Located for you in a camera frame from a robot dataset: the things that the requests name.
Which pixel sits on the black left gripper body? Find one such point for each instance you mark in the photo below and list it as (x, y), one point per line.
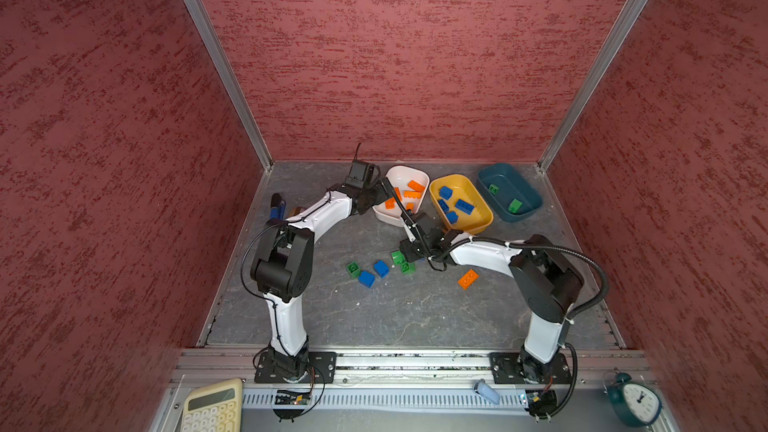
(375, 194)

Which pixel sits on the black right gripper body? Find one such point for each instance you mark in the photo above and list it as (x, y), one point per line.
(412, 251)

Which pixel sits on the orange lego plate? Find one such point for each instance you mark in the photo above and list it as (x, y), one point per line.
(416, 186)

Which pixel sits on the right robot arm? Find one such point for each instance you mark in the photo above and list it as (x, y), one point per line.
(549, 283)

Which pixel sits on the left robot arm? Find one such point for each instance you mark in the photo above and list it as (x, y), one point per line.
(282, 258)

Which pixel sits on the yellow plastic bin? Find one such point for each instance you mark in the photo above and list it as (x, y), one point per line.
(482, 216)

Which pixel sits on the white plastic bin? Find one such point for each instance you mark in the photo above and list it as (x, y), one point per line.
(399, 176)

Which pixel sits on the teal plastic bin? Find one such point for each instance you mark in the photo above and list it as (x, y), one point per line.
(512, 185)

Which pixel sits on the small blue cylinder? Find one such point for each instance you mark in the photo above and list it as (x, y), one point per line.
(482, 389)

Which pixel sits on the green alarm clock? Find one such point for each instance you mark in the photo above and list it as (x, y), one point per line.
(635, 404)

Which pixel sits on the beige calculator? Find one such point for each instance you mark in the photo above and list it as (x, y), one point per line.
(216, 407)

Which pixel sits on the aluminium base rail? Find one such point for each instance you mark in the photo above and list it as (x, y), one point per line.
(404, 390)

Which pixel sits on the aluminium corner post right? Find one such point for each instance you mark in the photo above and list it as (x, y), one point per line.
(620, 30)

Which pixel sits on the aluminium corner post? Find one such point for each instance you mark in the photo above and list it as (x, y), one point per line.
(620, 30)
(218, 56)

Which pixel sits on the aluminium corner post left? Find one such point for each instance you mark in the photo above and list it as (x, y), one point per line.
(218, 56)

